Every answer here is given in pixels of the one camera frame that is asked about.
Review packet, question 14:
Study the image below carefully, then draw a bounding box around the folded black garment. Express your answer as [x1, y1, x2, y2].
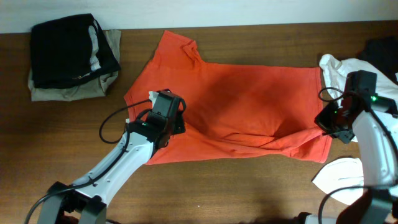
[30, 14, 121, 89]

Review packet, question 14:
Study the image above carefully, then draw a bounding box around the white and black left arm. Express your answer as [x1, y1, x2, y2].
[34, 101, 186, 223]

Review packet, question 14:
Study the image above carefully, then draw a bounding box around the dark garment at right edge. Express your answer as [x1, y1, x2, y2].
[358, 37, 397, 84]

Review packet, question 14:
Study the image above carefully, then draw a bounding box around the folded beige garment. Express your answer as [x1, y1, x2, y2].
[27, 29, 122, 103]

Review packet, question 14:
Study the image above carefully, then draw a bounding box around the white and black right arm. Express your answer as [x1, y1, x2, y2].
[298, 93, 397, 224]

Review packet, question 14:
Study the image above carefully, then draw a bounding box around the white t-shirt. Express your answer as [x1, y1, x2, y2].
[312, 54, 397, 205]

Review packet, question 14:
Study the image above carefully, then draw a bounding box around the orange FRAM t-shirt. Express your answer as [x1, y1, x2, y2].
[124, 31, 331, 164]

